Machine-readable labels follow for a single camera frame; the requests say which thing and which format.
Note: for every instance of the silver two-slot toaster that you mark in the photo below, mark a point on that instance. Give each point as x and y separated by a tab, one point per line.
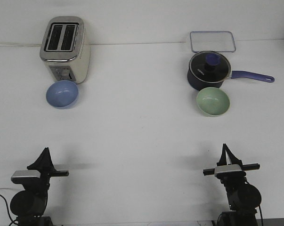
65	50

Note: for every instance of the clear container lid blue rim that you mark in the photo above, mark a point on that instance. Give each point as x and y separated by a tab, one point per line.
218	41

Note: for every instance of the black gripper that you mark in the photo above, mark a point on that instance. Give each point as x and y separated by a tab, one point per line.
44	163
234	175

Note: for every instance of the dark blue saucepan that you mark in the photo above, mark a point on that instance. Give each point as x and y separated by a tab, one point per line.
199	84

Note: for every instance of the glass pot lid blue knob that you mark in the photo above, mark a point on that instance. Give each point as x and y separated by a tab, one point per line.
210	66

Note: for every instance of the blue bowl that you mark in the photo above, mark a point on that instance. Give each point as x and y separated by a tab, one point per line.
62	94

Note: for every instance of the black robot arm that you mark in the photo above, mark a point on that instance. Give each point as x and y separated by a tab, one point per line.
243	198
29	205

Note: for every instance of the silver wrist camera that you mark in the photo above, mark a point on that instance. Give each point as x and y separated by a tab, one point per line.
25	176
219	170

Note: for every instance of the green bowl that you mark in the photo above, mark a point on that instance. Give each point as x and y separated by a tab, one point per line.
212	102

